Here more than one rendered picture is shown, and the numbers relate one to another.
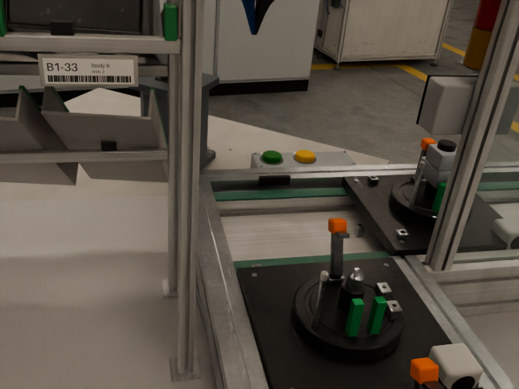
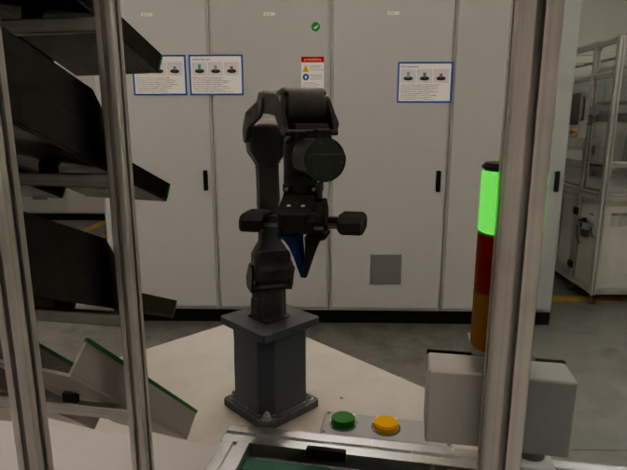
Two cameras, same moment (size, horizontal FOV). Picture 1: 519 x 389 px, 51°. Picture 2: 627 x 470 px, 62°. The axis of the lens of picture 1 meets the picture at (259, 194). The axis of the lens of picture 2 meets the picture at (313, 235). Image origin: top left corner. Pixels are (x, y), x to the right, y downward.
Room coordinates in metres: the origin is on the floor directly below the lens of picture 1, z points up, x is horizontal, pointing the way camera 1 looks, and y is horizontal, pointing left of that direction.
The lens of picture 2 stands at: (0.26, -0.31, 1.45)
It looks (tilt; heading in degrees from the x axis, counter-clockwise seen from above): 12 degrees down; 26
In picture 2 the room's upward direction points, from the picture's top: straight up
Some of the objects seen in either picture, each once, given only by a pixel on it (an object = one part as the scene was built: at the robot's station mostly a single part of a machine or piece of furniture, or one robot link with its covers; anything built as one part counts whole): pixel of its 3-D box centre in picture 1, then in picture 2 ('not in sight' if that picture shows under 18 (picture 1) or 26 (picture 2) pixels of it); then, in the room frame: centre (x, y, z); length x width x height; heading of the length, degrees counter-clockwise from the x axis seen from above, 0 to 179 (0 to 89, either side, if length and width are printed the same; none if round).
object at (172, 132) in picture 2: not in sight; (167, 166); (3.29, 2.34, 1.12); 0.80 x 0.54 x 2.25; 114
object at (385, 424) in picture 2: (304, 157); (385, 426); (1.00, -0.09, 0.96); 0.04 x 0.04 x 0.02
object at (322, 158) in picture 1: (303, 171); (384, 443); (1.00, -0.09, 0.93); 0.21 x 0.07 x 0.06; 105
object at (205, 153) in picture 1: (174, 121); (270, 361); (1.13, 0.21, 0.96); 0.15 x 0.15 x 0.20; 69
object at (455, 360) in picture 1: (352, 293); not in sight; (0.53, -0.13, 1.01); 0.24 x 0.24 x 0.13; 15
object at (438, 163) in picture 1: (445, 164); not in sight; (0.83, -0.31, 1.06); 0.08 x 0.04 x 0.07; 16
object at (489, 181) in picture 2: not in sight; (511, 200); (0.71, -0.27, 1.38); 0.05 x 0.05 x 0.05
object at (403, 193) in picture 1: (430, 201); not in sight; (0.84, -0.30, 0.98); 0.14 x 0.14 x 0.02
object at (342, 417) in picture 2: (271, 158); (342, 421); (0.99, -0.02, 0.96); 0.04 x 0.04 x 0.02
